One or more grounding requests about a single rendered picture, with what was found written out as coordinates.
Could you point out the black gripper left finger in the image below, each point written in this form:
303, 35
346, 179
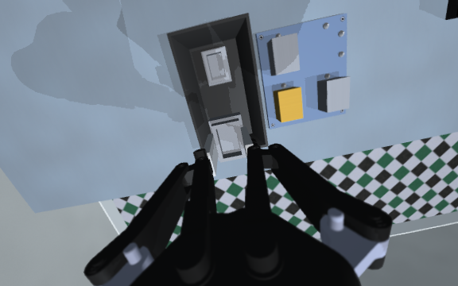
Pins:
129, 254

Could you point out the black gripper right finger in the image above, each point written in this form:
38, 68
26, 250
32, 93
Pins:
360, 232

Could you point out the yellow rectangular block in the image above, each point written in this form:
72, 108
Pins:
288, 104

